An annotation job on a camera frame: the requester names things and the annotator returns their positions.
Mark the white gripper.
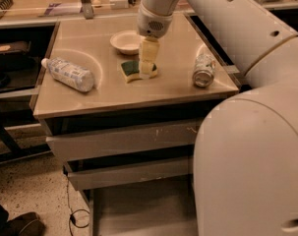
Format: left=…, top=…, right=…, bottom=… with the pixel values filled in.
left=137, top=4, right=173, bottom=80

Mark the silver drink can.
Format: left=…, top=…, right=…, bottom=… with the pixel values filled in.
left=192, top=54, right=216, bottom=88

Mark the grey metal drawer cabinet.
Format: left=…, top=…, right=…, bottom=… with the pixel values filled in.
left=29, top=12, right=242, bottom=236

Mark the grey middle drawer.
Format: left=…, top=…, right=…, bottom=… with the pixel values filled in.
left=68, top=156, right=193, bottom=190

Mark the black cable on floor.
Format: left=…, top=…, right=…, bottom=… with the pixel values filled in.
left=65, top=177, right=90, bottom=236

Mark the clear plastic water bottle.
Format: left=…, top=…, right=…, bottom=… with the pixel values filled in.
left=41, top=57, right=94, bottom=92

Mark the grey top drawer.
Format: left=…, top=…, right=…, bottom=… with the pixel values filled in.
left=46, top=118, right=203, bottom=162

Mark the grey open bottom drawer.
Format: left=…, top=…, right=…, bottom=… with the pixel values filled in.
left=89, top=176, right=199, bottom=236

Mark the purple white paper packet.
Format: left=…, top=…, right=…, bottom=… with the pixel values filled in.
left=44, top=3, right=83, bottom=17

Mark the dark shoe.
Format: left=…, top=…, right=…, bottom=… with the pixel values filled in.
left=0, top=212, right=45, bottom=236

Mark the green yellow sponge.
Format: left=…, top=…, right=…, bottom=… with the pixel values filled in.
left=121, top=60, right=157, bottom=83

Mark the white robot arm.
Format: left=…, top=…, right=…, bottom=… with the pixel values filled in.
left=138, top=0, right=298, bottom=236

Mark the white paper bowl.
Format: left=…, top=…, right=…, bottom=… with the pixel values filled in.
left=110, top=30, right=144, bottom=55

